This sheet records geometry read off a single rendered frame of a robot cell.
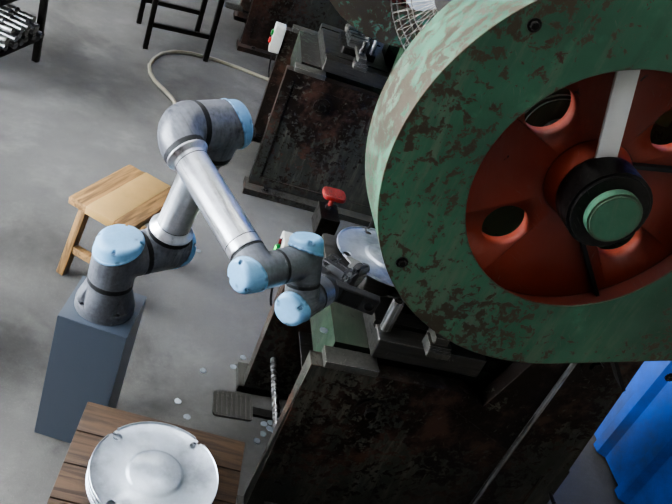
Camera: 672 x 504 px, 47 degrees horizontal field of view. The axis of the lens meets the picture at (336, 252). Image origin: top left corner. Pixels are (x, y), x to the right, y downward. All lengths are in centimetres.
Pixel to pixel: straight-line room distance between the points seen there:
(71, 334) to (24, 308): 67
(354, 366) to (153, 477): 53
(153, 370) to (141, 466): 80
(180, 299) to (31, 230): 61
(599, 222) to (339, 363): 76
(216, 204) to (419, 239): 43
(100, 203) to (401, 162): 154
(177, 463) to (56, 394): 51
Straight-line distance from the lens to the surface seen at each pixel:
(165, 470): 185
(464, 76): 127
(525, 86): 131
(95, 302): 202
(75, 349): 211
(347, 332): 197
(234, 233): 155
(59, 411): 229
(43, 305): 275
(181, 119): 169
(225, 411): 233
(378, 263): 197
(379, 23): 313
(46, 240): 303
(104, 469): 184
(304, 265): 158
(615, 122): 143
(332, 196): 226
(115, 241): 195
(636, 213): 144
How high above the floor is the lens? 183
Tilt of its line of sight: 32 degrees down
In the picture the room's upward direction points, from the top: 24 degrees clockwise
